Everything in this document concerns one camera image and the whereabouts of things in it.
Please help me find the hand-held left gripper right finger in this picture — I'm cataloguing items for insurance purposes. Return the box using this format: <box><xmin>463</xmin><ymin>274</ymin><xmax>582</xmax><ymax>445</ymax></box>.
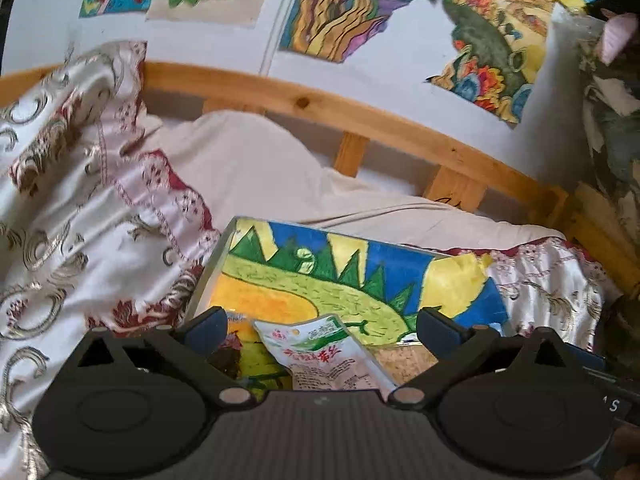
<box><xmin>387</xmin><ymin>307</ymin><xmax>577</xmax><ymax>408</ymax></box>

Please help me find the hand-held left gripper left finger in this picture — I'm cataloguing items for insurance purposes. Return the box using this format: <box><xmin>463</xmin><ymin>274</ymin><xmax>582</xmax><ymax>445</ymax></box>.
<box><xmin>67</xmin><ymin>306</ymin><xmax>254</xmax><ymax>407</ymax></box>

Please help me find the clear rice crisp packet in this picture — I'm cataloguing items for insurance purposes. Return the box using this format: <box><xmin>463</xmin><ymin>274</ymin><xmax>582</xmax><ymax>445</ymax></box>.
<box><xmin>372</xmin><ymin>343</ymin><xmax>442</xmax><ymax>387</ymax></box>

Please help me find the colourful painted tray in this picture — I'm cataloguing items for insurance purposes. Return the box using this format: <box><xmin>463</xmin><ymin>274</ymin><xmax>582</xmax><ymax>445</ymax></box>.
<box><xmin>187</xmin><ymin>216</ymin><xmax>512</xmax><ymax>392</ymax></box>

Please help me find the white pink green packet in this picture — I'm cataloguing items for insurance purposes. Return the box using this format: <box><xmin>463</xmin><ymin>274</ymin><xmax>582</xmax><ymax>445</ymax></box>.
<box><xmin>252</xmin><ymin>313</ymin><xmax>397</xmax><ymax>392</ymax></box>

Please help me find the brown hanging cloth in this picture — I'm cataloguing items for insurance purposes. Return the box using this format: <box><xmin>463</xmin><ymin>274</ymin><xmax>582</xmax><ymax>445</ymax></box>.
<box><xmin>594</xmin><ymin>294</ymin><xmax>640</xmax><ymax>363</ymax></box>

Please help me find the cream pillow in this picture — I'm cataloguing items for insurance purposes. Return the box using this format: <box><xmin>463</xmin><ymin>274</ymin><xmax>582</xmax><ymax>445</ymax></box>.
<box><xmin>137</xmin><ymin>110</ymin><xmax>568</xmax><ymax>257</ymax></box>

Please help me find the printed satin blanket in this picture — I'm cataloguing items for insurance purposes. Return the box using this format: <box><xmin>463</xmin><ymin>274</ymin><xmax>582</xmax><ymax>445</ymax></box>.
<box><xmin>0</xmin><ymin>40</ymin><xmax>626</xmax><ymax>480</ymax></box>

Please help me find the floral cloth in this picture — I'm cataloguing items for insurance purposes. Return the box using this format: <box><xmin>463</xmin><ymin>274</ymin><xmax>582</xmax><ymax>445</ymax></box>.
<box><xmin>577</xmin><ymin>7</ymin><xmax>640</xmax><ymax>242</ymax></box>

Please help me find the wooden bed frame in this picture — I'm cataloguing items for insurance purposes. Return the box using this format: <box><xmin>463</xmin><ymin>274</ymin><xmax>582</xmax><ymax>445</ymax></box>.
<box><xmin>0</xmin><ymin>60</ymin><xmax>640</xmax><ymax>303</ymax></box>

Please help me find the colourful bird wall drawing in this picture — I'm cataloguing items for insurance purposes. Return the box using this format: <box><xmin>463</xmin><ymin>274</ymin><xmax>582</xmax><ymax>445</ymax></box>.
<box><xmin>425</xmin><ymin>0</ymin><xmax>557</xmax><ymax>127</ymax></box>

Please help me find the white wall pipe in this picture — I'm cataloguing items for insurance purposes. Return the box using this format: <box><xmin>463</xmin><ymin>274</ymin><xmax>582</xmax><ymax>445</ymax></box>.
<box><xmin>259</xmin><ymin>0</ymin><xmax>312</xmax><ymax>75</ymax></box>

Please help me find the torn striped wall drawing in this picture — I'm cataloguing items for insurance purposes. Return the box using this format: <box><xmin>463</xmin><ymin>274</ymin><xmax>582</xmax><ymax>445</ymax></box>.
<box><xmin>277</xmin><ymin>0</ymin><xmax>452</xmax><ymax>64</ymax></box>

